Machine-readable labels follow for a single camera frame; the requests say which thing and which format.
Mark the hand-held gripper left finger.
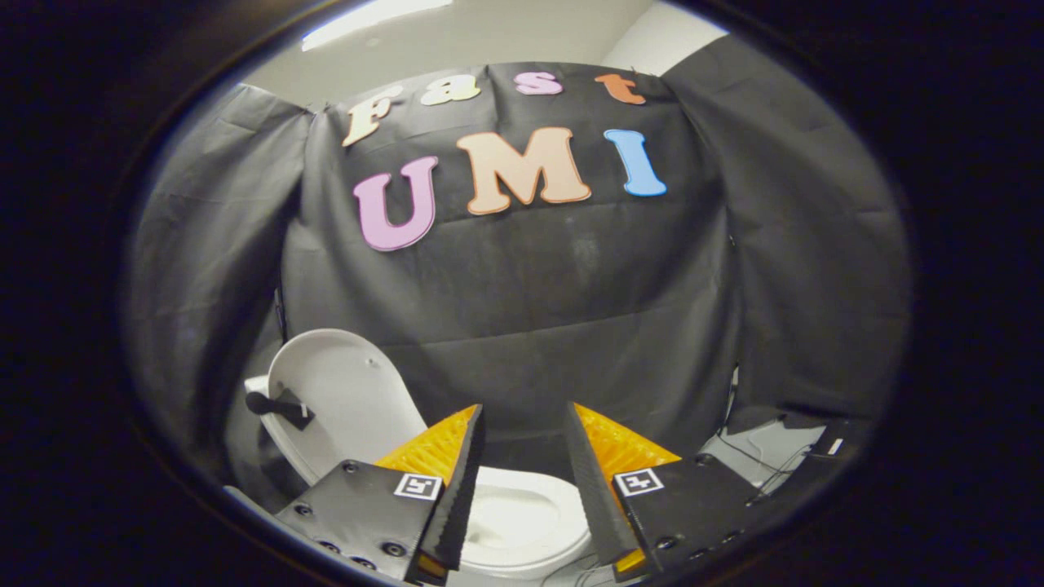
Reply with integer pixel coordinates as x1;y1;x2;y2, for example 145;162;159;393
273;404;487;586

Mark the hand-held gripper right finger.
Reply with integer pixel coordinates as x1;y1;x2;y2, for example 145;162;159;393
564;401;766;582

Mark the black flat box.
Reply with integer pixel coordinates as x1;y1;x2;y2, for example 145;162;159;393
807;417;869;461

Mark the black backdrop cloth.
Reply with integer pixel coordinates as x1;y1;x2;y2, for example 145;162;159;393
122;33;911;492

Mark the white toilet seat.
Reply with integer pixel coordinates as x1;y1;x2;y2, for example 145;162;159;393
458;466;594;573

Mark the tangle of cables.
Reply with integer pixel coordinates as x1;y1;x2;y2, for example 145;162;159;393
538;383;816;587

